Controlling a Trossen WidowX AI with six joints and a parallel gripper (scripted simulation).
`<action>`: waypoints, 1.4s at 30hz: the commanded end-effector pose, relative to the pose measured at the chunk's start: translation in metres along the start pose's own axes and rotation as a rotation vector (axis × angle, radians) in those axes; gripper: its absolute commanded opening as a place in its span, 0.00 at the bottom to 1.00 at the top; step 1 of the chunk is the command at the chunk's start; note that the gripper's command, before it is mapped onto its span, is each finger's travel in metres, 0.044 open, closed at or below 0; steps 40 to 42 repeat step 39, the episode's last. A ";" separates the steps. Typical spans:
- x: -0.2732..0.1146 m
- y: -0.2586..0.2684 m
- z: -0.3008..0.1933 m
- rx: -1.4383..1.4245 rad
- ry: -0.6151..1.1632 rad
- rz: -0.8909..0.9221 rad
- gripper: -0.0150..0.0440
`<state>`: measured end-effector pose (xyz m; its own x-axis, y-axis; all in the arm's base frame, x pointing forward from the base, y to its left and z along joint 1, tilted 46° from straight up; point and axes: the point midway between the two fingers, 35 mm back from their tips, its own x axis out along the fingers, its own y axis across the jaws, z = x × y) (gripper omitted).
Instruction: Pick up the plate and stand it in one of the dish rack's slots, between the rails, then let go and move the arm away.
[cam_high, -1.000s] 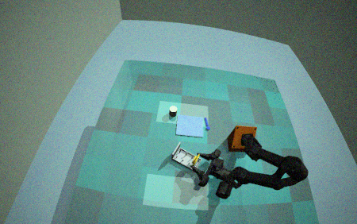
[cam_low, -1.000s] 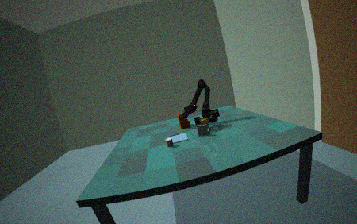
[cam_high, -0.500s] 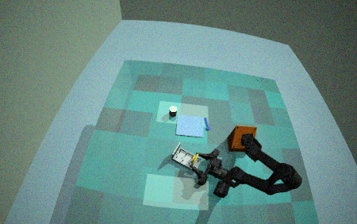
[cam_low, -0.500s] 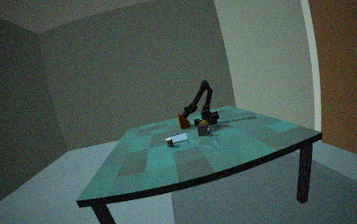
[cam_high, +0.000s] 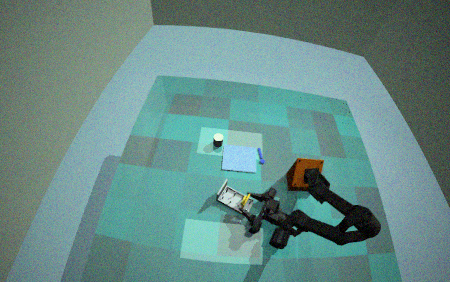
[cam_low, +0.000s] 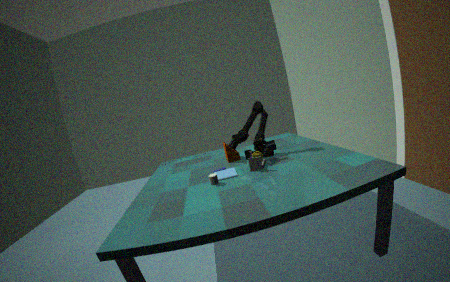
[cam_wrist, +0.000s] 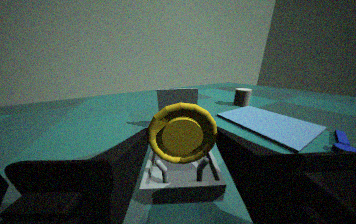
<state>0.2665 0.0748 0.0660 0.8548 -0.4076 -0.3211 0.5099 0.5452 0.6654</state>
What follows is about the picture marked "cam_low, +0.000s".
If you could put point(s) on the grey dish rack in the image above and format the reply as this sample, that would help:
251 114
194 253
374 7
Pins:
256 163

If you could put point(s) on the light blue flat mat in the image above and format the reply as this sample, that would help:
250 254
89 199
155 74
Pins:
226 174

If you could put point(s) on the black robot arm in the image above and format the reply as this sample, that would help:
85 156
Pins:
259 140

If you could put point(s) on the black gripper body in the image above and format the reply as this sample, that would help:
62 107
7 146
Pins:
260 149

